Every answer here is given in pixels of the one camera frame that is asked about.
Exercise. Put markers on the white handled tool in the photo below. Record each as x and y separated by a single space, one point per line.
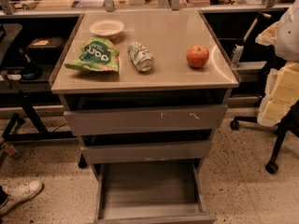
239 45

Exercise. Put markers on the grey middle drawer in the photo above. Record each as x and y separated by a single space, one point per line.
161 146

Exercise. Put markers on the black box under bench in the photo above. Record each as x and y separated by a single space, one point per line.
46 50

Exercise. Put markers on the grey bottom drawer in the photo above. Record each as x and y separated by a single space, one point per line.
157 192

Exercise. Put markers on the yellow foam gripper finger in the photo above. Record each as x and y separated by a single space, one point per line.
281 93

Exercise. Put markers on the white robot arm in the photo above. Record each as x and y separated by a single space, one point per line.
284 36

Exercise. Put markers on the grey drawer cabinet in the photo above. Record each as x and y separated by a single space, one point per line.
167 35

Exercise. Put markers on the crushed soda can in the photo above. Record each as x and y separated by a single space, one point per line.
140 56

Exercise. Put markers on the white paper bowl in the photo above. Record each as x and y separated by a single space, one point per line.
109 29

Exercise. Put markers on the grey top drawer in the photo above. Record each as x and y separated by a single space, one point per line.
143 112

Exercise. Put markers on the black office chair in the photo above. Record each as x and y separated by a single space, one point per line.
288 123

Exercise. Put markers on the red apple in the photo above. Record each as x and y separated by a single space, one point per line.
197 56

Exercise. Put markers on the white sneaker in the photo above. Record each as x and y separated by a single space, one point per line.
23 193

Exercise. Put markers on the green chip bag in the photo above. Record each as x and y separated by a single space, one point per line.
97 55

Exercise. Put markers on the grey drawer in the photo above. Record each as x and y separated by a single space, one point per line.
157 192
143 112
161 146

